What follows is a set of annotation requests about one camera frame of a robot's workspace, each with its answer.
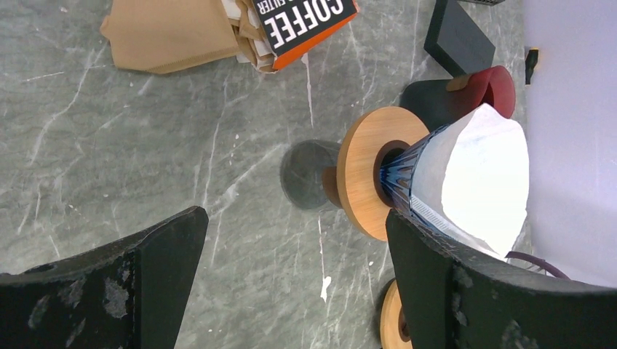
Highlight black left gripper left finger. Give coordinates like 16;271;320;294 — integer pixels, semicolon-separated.
1;206;209;348

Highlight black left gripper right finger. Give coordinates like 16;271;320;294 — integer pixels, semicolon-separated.
386;211;616;348

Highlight white paper coffee filter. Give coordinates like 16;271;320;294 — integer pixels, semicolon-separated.
409;104;529;260

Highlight wooden dripper ring holder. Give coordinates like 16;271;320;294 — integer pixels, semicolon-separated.
322;106;429;241

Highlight red and black cup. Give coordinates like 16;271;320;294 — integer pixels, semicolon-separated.
399;65;516;132

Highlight paper coffee filters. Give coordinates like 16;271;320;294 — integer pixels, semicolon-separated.
221;0;277;73

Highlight orange coffee filter box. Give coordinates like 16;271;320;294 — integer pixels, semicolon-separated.
252;0;359;71

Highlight brown paper filter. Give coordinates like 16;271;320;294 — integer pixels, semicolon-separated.
100;1;239;74

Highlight yellow black screwdriver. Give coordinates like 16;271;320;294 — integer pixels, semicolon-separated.
525;47;539;85

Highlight black rectangular box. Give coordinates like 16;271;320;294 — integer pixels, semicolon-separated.
423;0;495;77
461;0;505;7

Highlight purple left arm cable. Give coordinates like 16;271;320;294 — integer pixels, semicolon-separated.
503;250;572;281

